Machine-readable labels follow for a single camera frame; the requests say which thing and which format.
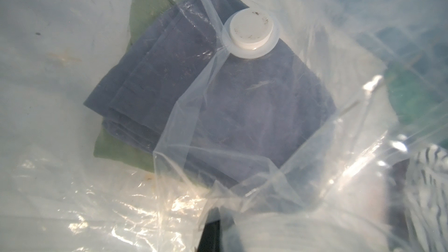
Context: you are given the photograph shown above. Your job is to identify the white vacuum bag valve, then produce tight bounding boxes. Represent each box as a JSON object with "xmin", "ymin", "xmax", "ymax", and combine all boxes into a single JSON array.
[{"xmin": 222, "ymin": 8, "xmax": 280, "ymax": 59}]

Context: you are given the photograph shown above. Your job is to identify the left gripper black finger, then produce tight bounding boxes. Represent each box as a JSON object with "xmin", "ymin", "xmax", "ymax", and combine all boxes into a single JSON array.
[{"xmin": 197, "ymin": 208, "xmax": 221, "ymax": 252}]

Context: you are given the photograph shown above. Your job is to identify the navy blue garment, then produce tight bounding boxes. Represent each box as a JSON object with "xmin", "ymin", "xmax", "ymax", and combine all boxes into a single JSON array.
[{"xmin": 85, "ymin": 0, "xmax": 336, "ymax": 187}]

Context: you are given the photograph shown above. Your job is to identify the black white striped garment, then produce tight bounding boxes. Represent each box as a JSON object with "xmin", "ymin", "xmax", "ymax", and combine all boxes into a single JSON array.
[{"xmin": 404, "ymin": 144, "xmax": 448, "ymax": 252}]

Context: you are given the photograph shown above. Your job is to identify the clear plastic vacuum bag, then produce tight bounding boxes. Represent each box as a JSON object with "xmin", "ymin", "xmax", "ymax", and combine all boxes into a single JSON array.
[{"xmin": 1, "ymin": 0, "xmax": 448, "ymax": 252}]

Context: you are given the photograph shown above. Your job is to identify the olive green garment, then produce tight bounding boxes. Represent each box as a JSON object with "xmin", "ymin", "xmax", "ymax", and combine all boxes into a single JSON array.
[{"xmin": 93, "ymin": 0, "xmax": 176, "ymax": 173}]

